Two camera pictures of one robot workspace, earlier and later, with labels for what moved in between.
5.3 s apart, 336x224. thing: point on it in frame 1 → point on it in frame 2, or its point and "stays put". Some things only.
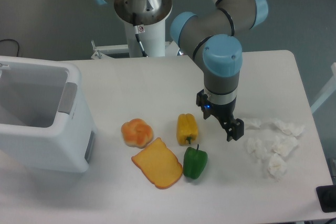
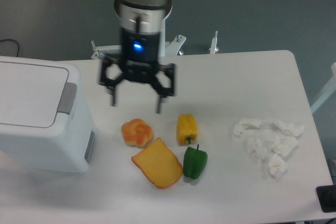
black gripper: x=234 y=129 → x=139 y=54
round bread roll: x=137 y=133 stays put
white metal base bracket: x=122 y=51 stays put
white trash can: x=46 y=121 stays put
